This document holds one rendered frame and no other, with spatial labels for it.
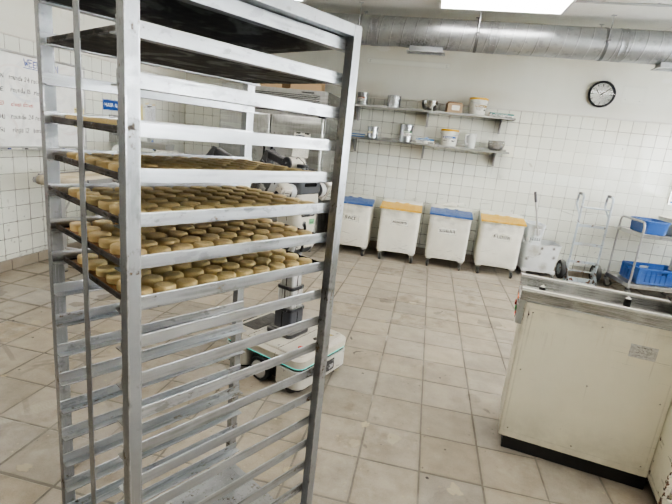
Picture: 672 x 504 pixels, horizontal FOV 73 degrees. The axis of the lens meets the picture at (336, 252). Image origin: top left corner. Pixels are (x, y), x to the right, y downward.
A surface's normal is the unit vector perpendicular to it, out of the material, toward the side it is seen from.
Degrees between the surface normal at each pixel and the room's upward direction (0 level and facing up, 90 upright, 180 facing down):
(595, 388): 90
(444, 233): 92
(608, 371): 90
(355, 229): 92
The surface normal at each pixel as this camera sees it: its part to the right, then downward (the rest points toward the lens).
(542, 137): -0.20, 0.22
